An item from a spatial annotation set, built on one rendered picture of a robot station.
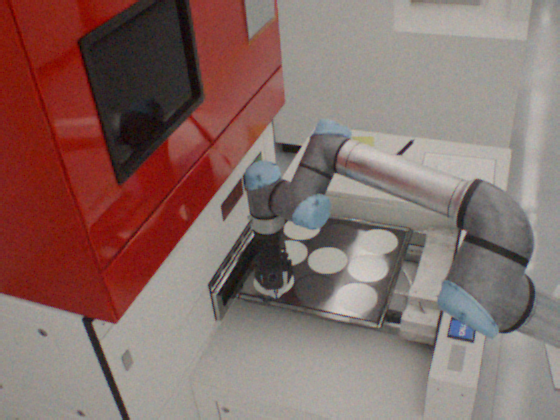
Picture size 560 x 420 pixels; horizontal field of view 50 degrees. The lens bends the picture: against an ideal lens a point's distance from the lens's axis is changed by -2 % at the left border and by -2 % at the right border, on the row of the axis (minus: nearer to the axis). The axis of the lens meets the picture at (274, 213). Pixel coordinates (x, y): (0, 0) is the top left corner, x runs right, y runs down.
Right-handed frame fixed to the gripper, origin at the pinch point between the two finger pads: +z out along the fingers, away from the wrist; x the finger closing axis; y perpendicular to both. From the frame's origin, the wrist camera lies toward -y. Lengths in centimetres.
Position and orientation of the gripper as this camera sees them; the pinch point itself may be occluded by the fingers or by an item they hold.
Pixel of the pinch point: (276, 295)
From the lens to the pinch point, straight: 148.1
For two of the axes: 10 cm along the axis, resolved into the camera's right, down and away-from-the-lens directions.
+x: -9.9, 1.3, -0.4
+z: 0.8, 8.0, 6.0
